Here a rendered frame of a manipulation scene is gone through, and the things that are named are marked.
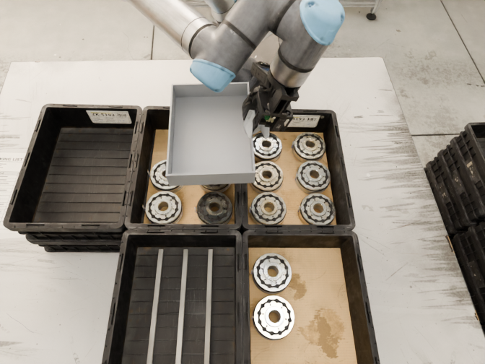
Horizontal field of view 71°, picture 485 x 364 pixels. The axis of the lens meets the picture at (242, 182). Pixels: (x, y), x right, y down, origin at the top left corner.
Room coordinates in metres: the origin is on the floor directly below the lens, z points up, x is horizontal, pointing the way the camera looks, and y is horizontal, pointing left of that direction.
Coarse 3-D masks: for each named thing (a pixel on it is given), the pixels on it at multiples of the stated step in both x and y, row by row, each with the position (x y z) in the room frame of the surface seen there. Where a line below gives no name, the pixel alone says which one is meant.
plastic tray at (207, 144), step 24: (192, 96) 0.62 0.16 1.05; (216, 96) 0.63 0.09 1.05; (240, 96) 0.63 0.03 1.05; (192, 120) 0.54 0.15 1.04; (216, 120) 0.55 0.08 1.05; (240, 120) 0.55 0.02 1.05; (168, 144) 0.43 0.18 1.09; (192, 144) 0.47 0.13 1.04; (216, 144) 0.47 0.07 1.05; (240, 144) 0.48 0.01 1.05; (168, 168) 0.37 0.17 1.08; (192, 168) 0.40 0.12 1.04; (216, 168) 0.40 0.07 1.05; (240, 168) 0.41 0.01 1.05
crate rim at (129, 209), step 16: (144, 112) 0.64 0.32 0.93; (144, 128) 0.58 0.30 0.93; (240, 192) 0.40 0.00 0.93; (128, 208) 0.33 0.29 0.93; (240, 208) 0.36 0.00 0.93; (128, 224) 0.28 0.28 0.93; (144, 224) 0.29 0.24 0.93; (160, 224) 0.29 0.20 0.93; (176, 224) 0.30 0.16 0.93; (192, 224) 0.30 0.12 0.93; (208, 224) 0.30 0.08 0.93; (224, 224) 0.31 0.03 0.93; (240, 224) 0.31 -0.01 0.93
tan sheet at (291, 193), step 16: (288, 144) 0.64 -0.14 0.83; (288, 160) 0.58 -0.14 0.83; (320, 160) 0.59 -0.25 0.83; (288, 176) 0.52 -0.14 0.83; (256, 192) 0.46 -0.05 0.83; (288, 192) 0.47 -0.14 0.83; (304, 192) 0.47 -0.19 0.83; (288, 208) 0.42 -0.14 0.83; (288, 224) 0.37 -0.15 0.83; (304, 224) 0.37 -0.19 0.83
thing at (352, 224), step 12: (336, 120) 0.68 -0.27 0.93; (336, 132) 0.65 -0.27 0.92; (336, 144) 0.59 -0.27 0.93; (348, 192) 0.44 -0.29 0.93; (348, 204) 0.40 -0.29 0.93; (348, 216) 0.37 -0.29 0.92; (252, 228) 0.30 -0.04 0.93; (264, 228) 0.31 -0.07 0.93; (276, 228) 0.31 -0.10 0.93; (288, 228) 0.32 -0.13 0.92; (300, 228) 0.32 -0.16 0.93; (312, 228) 0.32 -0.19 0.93; (324, 228) 0.32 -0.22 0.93; (336, 228) 0.33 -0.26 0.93; (348, 228) 0.33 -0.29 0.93
